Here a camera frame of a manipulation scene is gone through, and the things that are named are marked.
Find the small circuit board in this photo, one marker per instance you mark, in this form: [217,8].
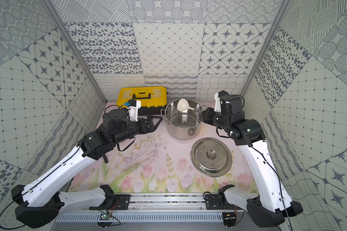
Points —
[229,220]
[104,221]

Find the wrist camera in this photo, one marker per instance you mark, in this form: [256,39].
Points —
[133,106]
[219,98]

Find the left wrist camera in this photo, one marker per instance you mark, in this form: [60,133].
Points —
[133,106]

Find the stainless steel pot lid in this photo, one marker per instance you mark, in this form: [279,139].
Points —
[211,157]

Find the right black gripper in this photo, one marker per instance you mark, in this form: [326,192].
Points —
[206,117]

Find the right small circuit board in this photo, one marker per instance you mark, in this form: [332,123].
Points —
[229,220]

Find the aluminium mounting rail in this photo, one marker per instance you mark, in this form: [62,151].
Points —
[167,202]

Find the yellow and black toolbox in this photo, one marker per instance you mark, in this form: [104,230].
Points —
[153,99]

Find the left small circuit board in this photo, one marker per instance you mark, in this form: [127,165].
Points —
[104,221]

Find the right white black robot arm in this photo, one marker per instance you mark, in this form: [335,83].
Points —
[273,205]

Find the stainless steel stock pot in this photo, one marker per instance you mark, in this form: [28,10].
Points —
[181,125]

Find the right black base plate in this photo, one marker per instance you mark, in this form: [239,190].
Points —
[217,202]

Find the cream spoon with grey handle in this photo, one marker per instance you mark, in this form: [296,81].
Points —
[183,105]

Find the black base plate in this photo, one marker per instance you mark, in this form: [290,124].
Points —
[120,202]
[217,202]

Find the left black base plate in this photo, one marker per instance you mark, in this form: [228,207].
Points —
[120,202]

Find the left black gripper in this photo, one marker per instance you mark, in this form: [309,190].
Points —
[144,125]

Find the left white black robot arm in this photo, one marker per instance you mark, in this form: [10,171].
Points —
[41,201]

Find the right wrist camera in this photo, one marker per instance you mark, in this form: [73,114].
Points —
[219,98]

